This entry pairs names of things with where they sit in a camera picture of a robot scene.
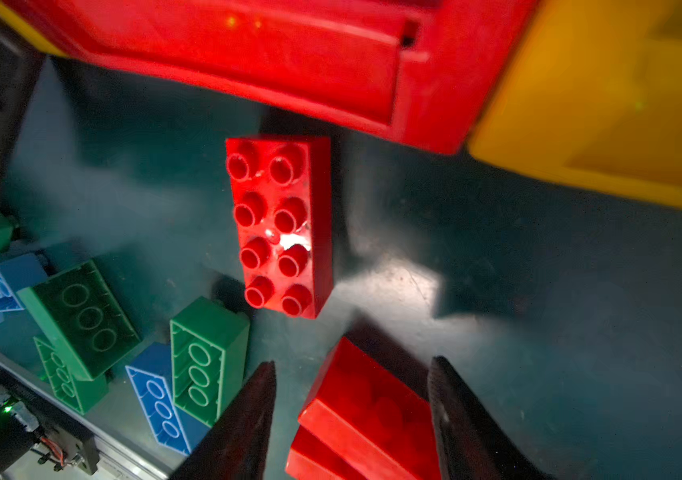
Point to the right yellow plastic bin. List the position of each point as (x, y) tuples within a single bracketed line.
[(593, 99)]

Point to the left controller board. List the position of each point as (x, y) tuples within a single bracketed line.
[(30, 423)]

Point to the green lego brick small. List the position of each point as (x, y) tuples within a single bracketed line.
[(82, 320)]

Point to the green lego brick centre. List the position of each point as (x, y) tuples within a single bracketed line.
[(209, 348)]

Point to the yellow plastic bin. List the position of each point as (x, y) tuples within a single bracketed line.
[(593, 99), (29, 33)]

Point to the red lego brick stack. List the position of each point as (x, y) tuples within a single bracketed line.
[(360, 422)]

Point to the left yellow plastic bin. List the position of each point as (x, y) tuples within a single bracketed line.
[(29, 33)]

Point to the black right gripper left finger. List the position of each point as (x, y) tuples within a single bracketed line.
[(236, 446)]

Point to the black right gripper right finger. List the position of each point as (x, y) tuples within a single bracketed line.
[(470, 444)]

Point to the red plastic bin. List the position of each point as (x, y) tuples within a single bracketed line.
[(416, 73)]

